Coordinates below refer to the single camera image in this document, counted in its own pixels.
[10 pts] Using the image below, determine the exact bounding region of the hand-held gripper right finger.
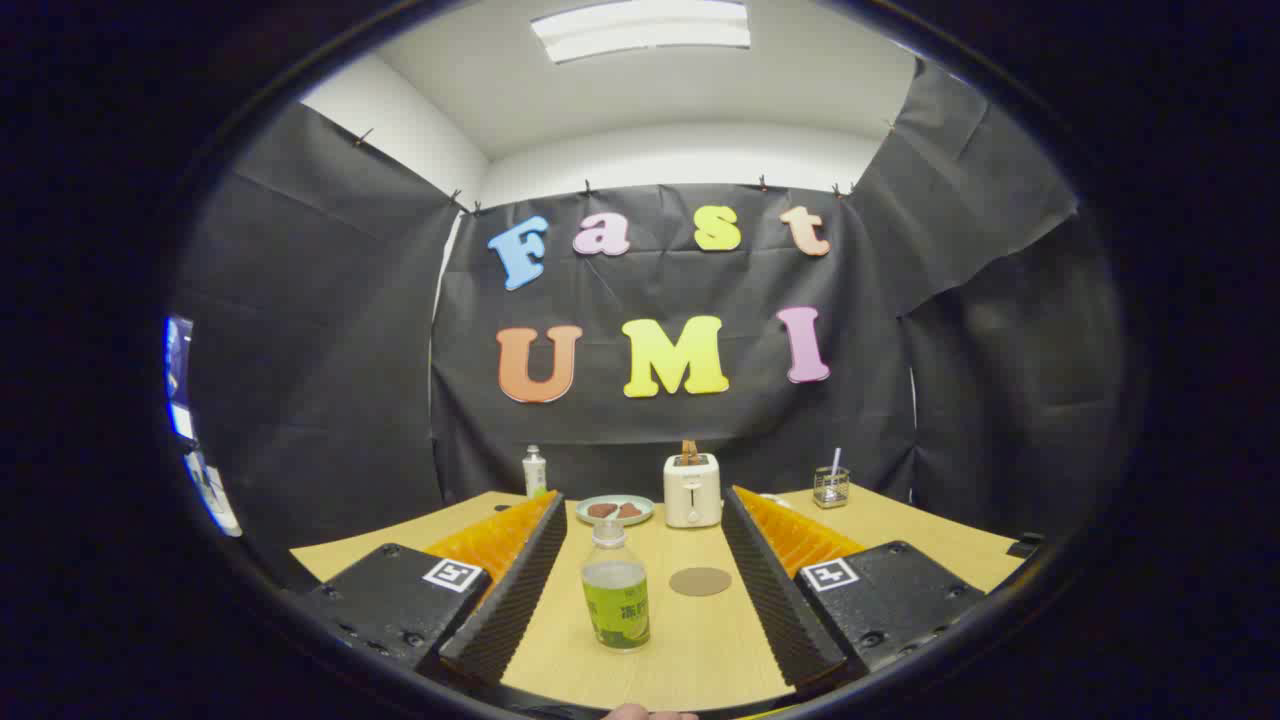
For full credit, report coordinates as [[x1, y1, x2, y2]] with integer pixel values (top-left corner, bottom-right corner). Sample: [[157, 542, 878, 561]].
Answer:
[[722, 486, 991, 691]]

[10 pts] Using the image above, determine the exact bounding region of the round brown coaster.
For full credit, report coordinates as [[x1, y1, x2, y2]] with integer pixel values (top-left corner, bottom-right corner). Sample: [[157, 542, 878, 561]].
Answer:
[[669, 567, 733, 598]]

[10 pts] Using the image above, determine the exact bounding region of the computer monitor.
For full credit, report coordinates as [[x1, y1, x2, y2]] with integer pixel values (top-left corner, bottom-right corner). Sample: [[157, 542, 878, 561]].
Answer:
[[165, 315, 243, 538]]

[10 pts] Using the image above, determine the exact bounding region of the pale green plate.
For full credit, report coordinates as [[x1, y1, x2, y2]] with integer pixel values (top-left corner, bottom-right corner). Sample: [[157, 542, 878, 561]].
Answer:
[[576, 495, 655, 527]]

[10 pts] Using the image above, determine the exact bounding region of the wooden table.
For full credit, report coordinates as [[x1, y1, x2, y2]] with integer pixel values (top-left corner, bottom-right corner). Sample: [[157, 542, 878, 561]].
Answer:
[[290, 485, 1026, 713]]

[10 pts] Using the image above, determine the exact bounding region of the white toaster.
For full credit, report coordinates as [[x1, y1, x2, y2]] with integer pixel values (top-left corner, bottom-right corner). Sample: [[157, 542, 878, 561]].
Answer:
[[664, 453, 723, 529]]

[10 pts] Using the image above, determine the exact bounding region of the clear juice bottle green label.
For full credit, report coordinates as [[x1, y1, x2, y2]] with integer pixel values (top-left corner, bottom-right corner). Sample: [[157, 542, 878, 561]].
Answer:
[[582, 520, 651, 653]]

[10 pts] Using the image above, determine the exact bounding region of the ceiling light panel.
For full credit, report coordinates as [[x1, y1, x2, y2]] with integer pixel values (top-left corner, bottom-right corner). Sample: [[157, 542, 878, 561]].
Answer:
[[530, 0, 751, 64]]

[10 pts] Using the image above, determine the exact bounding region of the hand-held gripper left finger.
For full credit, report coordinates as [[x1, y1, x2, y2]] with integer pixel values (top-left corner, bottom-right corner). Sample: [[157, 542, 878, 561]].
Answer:
[[285, 490, 568, 691]]

